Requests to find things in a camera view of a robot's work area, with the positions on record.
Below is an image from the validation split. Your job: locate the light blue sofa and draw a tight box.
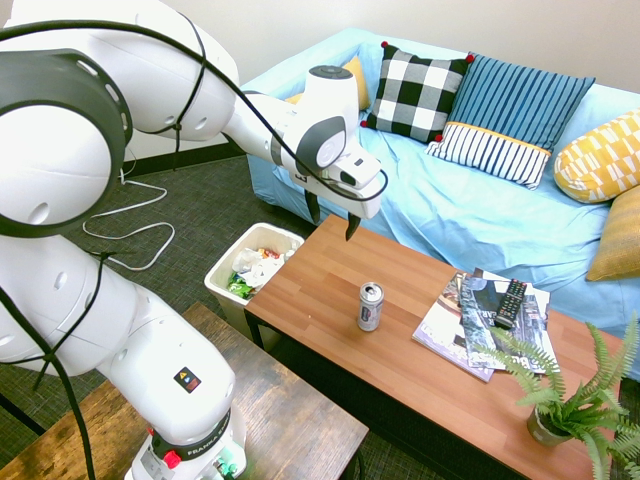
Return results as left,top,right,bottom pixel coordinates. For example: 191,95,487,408
239,27,640,382

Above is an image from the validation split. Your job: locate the silver drink can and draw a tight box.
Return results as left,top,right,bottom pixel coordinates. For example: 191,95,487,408
356,281,386,333

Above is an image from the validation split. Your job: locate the dark cover magazine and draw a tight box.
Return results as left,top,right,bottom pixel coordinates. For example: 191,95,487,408
458,274,560,375

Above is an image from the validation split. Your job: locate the green snack wrapper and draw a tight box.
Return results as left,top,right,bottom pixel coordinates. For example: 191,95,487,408
226,273,257,302

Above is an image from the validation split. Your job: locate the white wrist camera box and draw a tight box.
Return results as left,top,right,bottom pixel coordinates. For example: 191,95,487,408
333,149,382,190

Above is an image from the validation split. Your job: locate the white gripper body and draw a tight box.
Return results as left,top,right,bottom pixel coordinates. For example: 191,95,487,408
292,167,387,220

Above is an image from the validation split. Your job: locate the blue striped pillow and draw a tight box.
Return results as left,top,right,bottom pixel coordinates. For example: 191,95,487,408
424,52,598,193

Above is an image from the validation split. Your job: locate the wooden coffee table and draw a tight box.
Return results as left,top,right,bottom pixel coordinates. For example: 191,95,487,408
243,214,627,480

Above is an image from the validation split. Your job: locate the white crumpled paper trash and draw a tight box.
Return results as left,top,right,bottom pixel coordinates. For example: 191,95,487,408
231,247,282,287

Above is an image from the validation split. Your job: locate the white plastic trash bin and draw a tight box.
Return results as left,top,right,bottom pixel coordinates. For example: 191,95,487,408
203,222,306,352

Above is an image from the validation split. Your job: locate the black metal stand leg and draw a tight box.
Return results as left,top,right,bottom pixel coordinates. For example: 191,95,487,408
0,391,47,437

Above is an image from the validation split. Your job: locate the light cover magazine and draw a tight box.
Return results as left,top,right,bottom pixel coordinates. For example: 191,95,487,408
411,272,501,384

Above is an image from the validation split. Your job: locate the white floor cable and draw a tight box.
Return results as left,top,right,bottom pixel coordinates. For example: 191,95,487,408
81,167,177,272

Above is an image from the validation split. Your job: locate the black white checkered pillow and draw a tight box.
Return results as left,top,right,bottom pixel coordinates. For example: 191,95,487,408
359,41,475,145

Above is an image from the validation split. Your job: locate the rustic dark wood table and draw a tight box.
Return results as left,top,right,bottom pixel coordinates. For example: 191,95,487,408
0,301,371,480

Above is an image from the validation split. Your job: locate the mustard yellow pillow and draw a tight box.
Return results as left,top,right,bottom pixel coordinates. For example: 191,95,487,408
585,185,640,283
283,54,373,113

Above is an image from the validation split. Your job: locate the black remote control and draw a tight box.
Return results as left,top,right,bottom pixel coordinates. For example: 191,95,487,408
494,278,529,330

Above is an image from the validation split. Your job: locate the green fern plant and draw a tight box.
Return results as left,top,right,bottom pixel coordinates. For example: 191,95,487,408
472,309,640,480

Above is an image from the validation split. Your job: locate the white edged magazine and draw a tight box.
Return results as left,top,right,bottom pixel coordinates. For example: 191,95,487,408
471,267,552,321

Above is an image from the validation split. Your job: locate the yellow white patterned bolster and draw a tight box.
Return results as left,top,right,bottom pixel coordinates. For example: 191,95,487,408
553,108,640,204

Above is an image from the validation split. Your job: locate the grey plant pot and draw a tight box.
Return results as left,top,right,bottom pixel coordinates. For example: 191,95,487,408
525,402,574,447

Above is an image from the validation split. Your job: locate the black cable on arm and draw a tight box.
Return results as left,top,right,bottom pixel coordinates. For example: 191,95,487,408
0,18,390,480

